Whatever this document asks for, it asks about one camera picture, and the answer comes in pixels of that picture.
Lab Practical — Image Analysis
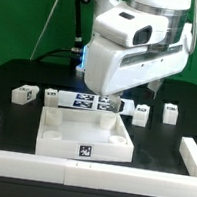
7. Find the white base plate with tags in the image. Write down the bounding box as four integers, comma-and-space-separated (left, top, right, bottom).
55, 89, 137, 117

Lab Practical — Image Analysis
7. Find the white U-shaped fence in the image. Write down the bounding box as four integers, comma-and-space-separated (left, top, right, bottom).
0, 111, 197, 197

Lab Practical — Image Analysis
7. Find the black cable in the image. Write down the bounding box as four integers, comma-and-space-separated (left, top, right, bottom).
34, 45, 84, 68

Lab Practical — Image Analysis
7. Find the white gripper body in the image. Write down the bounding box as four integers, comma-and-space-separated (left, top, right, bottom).
84, 35, 188, 96

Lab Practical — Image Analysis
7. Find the white cable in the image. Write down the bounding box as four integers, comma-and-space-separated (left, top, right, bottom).
29, 0, 69, 65

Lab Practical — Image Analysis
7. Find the white square tabletop tray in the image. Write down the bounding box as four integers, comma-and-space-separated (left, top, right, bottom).
35, 107, 134, 162

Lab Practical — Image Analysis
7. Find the black camera stand pole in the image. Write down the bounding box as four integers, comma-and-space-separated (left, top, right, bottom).
70, 0, 91, 68

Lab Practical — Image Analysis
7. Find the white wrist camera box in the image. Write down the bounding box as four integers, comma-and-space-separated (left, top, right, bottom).
94, 5, 168, 48

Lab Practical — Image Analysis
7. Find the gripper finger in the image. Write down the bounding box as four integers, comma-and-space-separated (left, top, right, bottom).
110, 95, 121, 113

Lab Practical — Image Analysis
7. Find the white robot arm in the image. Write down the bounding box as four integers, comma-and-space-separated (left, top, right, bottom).
84, 0, 197, 112

